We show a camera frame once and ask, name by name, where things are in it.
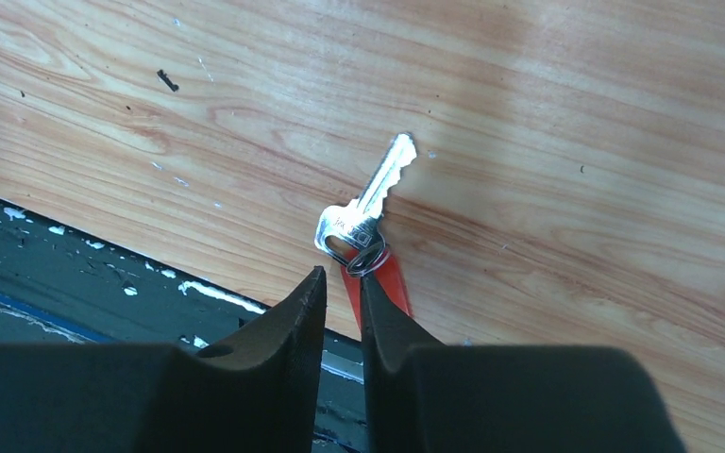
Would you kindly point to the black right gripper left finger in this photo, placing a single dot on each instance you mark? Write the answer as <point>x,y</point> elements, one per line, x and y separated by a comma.
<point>254,391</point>

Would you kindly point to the silver key with red tag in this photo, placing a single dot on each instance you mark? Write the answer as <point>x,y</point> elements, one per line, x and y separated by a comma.
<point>350,233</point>

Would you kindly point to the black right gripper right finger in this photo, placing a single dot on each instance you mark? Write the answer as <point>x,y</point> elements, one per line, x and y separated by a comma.
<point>425,396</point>

